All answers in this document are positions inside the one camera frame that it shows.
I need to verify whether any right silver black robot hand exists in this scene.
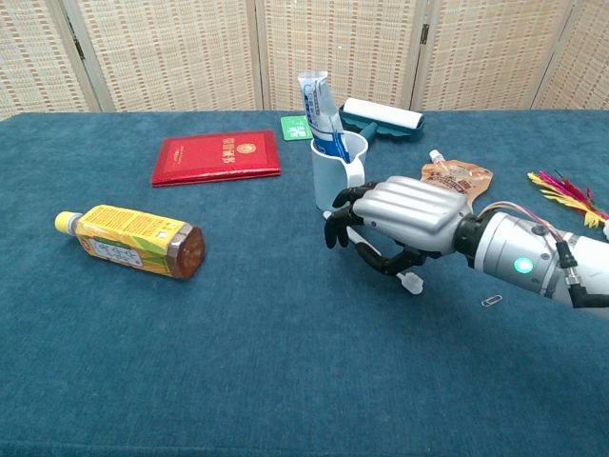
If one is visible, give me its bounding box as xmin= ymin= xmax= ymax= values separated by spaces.
xmin=324 ymin=175 xmax=472 ymax=277

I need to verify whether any green card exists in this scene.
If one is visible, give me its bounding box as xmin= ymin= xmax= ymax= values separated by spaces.
xmin=279 ymin=112 xmax=315 ymax=143

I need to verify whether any orange spout pouch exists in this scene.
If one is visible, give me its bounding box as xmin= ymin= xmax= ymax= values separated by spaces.
xmin=421 ymin=149 xmax=495 ymax=215

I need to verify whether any colourful feather shuttlecock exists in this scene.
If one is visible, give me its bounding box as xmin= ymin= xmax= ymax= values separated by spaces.
xmin=526 ymin=169 xmax=609 ymax=242

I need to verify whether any woven folding screen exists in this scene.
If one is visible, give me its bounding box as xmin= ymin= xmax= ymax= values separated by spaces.
xmin=0 ymin=0 xmax=609 ymax=120

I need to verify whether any red certificate book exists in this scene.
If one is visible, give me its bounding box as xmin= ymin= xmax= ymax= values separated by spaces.
xmin=150 ymin=129 xmax=283 ymax=189

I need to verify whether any teal lint roller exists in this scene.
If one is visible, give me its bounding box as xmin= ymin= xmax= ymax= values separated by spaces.
xmin=338 ymin=96 xmax=426 ymax=144

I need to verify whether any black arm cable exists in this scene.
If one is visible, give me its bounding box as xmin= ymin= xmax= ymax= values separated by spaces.
xmin=554 ymin=237 xmax=609 ymax=309

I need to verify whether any blue white toothpaste tube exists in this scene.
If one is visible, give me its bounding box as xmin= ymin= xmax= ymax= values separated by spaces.
xmin=297 ymin=70 xmax=353 ymax=163

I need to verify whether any white plastic mug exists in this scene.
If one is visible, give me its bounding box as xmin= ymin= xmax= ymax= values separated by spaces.
xmin=311 ymin=130 xmax=370 ymax=213

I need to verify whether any white toothbrush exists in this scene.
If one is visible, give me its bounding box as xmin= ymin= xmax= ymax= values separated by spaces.
xmin=322 ymin=210 xmax=424 ymax=295

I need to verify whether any yellow label tea bottle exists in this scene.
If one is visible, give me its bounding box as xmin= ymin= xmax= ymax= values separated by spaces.
xmin=53 ymin=204 xmax=207 ymax=281

